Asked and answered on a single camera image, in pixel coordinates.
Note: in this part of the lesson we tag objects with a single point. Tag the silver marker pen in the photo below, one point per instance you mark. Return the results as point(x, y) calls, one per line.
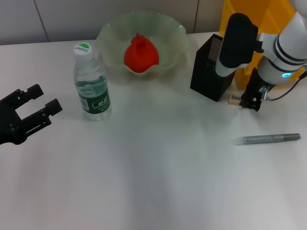
point(266, 139)

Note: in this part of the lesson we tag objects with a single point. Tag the clear plastic water bottle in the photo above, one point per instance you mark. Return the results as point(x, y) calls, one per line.
point(93, 72)

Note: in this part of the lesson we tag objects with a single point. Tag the small beige eraser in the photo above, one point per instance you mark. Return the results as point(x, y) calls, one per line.
point(234, 100)

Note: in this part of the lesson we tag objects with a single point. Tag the black mesh pen holder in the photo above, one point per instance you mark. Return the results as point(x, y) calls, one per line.
point(206, 79)

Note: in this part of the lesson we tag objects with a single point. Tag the yellow plastic storage bin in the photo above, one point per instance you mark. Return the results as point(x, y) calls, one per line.
point(266, 14)

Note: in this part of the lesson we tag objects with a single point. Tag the orange fruit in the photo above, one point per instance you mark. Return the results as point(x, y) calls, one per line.
point(141, 55)

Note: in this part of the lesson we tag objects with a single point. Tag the green glass fruit bowl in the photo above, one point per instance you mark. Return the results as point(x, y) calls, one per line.
point(168, 36)

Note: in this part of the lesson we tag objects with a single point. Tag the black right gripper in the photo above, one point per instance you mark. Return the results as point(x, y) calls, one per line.
point(254, 83)

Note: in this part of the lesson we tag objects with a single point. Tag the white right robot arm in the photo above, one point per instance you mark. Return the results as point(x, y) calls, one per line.
point(285, 48)

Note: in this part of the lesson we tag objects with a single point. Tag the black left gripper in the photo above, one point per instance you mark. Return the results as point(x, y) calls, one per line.
point(8, 119)

